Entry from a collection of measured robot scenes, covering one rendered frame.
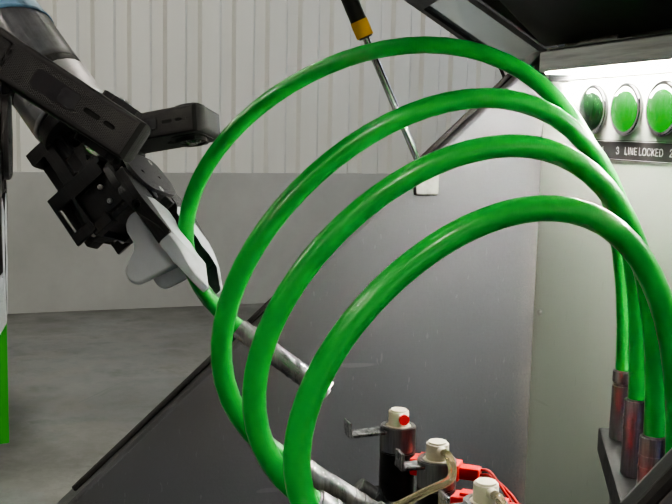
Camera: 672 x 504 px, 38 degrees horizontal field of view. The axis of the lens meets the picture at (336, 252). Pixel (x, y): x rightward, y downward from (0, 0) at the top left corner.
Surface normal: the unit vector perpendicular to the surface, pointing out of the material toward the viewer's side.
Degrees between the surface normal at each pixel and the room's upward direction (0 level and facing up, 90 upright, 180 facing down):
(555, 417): 90
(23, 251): 90
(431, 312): 90
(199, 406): 90
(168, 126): 77
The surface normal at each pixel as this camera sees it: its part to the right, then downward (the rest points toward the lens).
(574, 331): -0.96, 0.01
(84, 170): -0.31, -0.11
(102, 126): 0.30, 0.13
